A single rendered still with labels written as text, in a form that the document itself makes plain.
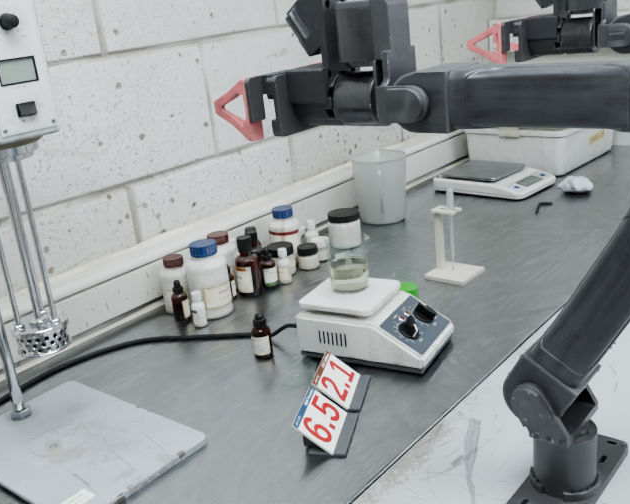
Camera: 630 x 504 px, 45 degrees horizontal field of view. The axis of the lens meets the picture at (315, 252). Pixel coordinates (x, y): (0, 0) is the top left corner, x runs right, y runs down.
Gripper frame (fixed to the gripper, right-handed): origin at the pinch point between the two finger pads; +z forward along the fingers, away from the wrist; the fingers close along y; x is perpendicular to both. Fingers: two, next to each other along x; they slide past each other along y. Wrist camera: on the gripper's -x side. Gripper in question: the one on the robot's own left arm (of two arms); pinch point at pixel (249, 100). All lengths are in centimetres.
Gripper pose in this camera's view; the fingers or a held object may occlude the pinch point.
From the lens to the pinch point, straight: 92.2
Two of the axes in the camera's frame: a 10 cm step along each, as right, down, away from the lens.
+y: -6.3, 3.1, -7.1
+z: -7.7, -1.2, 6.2
